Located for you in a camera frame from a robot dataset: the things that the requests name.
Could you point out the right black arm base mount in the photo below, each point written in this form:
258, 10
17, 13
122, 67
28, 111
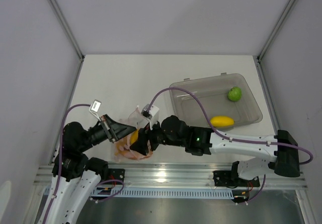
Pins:
228, 179

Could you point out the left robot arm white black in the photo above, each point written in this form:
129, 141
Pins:
74, 175

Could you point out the green round vegetable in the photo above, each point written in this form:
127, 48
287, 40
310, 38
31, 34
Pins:
234, 94

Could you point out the grey translucent plastic bin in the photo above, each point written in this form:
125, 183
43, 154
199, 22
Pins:
212, 93

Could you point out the yellow lemon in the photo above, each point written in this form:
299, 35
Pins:
134, 137

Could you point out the yellow mango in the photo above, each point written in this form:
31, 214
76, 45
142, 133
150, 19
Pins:
221, 121

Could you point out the white slotted cable duct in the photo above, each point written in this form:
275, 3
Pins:
136, 192

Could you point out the aluminium rail beam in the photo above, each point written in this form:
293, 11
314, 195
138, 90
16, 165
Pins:
195, 176

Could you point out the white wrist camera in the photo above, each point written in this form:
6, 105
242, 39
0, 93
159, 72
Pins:
94, 108
151, 113

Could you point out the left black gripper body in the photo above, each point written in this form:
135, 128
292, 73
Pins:
95, 135

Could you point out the left aluminium frame post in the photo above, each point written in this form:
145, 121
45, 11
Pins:
66, 28

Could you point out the right aluminium frame post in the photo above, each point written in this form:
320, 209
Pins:
288, 8

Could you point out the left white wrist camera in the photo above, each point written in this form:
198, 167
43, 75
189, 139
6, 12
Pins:
94, 108

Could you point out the clear zip top bag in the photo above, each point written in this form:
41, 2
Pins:
121, 148

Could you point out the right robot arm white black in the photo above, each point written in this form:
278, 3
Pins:
268, 154

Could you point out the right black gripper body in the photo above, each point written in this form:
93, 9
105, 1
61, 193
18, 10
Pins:
157, 137

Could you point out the aluminium frame post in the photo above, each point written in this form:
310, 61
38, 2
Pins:
66, 28
288, 8

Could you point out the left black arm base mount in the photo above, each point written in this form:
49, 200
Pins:
116, 174

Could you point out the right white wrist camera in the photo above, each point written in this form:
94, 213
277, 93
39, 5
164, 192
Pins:
151, 113

